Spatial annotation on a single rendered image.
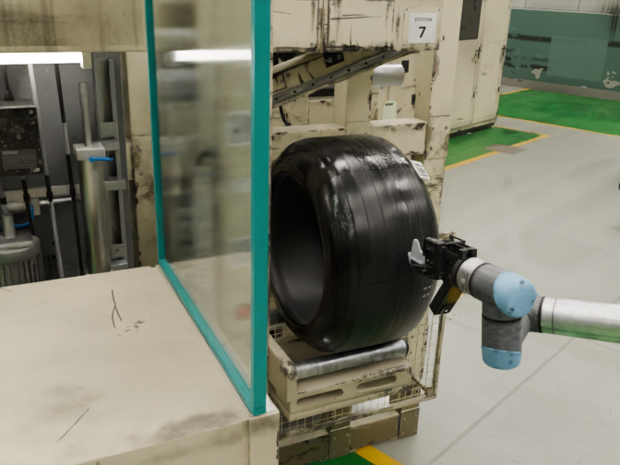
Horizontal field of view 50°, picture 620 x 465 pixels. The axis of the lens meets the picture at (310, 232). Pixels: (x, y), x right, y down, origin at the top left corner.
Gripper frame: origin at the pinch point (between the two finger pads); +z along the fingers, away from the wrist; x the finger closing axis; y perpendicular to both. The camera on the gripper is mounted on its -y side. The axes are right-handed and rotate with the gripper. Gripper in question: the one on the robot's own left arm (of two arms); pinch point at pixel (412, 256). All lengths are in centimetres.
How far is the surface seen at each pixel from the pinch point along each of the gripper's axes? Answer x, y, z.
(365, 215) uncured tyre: 10.2, 10.0, 4.4
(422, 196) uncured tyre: -5.9, 12.3, 6.1
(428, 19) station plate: -29, 54, 40
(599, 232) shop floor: -342, -95, 243
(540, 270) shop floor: -243, -100, 203
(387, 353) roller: -3.5, -31.4, 15.3
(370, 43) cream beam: -11, 47, 41
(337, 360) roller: 11.0, -30.4, 15.8
